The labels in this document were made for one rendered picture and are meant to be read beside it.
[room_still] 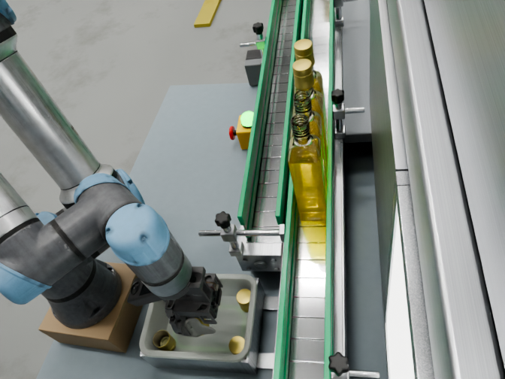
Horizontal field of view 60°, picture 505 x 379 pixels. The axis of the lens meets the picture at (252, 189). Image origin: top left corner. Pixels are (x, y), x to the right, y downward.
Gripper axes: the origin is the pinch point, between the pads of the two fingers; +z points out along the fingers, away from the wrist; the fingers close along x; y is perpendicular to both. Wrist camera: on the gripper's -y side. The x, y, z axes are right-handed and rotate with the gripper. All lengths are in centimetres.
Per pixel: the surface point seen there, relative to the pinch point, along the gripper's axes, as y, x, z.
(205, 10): -72, 259, 83
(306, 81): 23.1, 33.2, -28.9
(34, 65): -201, 220, 85
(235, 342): 7.5, -2.8, 3.2
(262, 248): 12.5, 13.9, -3.8
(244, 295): 8.0, 6.9, 3.3
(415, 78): 36, 1, -55
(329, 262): 26.3, 6.7, -11.8
